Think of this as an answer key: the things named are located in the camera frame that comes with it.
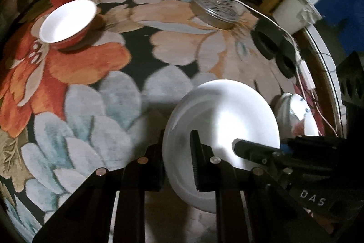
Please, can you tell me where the white plate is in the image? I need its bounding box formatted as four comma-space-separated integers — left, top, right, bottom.
162, 79, 280, 213

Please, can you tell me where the patterned white bowl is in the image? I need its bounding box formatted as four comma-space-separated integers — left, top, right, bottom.
273, 92, 319, 141

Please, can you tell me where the white power strip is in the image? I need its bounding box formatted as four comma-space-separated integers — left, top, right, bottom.
296, 52, 315, 91

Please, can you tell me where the black slipper right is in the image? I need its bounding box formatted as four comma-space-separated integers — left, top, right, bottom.
275, 39, 296, 79

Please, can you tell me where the black slipper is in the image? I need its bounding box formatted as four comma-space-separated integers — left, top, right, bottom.
251, 18, 284, 60
275, 39, 296, 79

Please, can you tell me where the black slipper left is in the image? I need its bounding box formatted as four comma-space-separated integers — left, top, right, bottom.
251, 18, 284, 60

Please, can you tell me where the white bucket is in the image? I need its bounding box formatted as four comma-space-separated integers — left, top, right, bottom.
272, 0, 322, 35

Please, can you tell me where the round perforated metal tin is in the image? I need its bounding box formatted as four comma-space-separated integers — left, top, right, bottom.
190, 0, 239, 30

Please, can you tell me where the red and white bowl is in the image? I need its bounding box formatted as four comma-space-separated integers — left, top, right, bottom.
39, 0, 97, 49

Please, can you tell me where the white cable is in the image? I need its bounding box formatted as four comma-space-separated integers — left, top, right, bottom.
186, 0, 339, 138

